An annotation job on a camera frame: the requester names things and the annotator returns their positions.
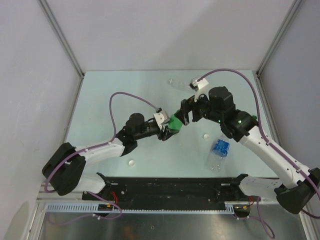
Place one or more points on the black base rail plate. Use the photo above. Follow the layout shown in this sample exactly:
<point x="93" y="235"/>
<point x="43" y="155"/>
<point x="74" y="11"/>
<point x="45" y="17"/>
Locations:
<point x="174" y="192"/>

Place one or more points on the white bottle cap near centre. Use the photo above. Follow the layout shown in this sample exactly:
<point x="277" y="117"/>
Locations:
<point x="206" y="136"/>

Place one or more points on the left aluminium frame post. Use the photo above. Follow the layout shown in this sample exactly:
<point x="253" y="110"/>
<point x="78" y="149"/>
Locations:
<point x="57" y="30"/>

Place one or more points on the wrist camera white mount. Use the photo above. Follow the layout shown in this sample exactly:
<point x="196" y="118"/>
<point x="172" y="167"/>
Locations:
<point x="199" y="86"/>
<point x="161" y="117"/>

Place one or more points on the white bottle cap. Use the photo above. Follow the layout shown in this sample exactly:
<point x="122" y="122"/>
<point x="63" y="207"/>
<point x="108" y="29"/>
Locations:
<point x="131" y="163"/>
<point x="206" y="136"/>

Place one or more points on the right aluminium frame post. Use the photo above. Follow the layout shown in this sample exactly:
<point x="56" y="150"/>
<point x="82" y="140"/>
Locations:
<point x="280" y="34"/>

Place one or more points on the clear unlabelled plastic bottle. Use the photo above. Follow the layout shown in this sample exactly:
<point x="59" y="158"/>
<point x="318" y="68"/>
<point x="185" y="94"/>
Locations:
<point x="180" y="85"/>

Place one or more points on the white bottle cap front left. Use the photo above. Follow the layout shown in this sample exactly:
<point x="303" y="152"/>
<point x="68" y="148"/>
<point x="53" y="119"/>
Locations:
<point x="131" y="163"/>

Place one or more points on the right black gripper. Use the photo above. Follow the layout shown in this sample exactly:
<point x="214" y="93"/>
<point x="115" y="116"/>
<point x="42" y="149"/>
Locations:
<point x="189" y="105"/>

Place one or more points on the green plastic bottle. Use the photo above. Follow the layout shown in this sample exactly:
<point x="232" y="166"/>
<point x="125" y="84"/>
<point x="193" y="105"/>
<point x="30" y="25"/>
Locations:
<point x="174" y="123"/>

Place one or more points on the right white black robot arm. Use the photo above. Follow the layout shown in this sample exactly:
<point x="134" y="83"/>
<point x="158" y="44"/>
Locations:
<point x="296" y="183"/>

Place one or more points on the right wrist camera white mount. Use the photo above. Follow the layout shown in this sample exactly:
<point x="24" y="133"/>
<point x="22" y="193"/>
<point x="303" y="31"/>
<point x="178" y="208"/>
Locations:
<point x="199" y="86"/>

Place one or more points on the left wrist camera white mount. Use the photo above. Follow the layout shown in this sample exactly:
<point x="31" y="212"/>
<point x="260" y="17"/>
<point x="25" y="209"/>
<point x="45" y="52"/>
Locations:
<point x="161" y="117"/>

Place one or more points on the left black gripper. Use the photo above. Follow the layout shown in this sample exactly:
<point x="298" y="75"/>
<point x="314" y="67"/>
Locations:
<point x="166" y="134"/>

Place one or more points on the grey slotted cable duct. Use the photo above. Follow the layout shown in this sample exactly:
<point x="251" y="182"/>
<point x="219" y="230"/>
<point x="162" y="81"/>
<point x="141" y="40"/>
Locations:
<point x="103" y="208"/>

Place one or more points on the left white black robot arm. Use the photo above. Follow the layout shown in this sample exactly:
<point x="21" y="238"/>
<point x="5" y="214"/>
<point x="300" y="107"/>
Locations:
<point x="65" y="170"/>

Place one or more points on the aluminium frame post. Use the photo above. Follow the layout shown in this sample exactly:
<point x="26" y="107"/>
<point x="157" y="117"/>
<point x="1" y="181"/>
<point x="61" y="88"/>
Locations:
<point x="57" y="30"/>
<point x="280" y="34"/>

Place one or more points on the clear bottle with blue label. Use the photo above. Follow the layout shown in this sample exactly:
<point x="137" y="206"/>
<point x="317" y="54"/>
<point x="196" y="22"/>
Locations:
<point x="218" y="152"/>

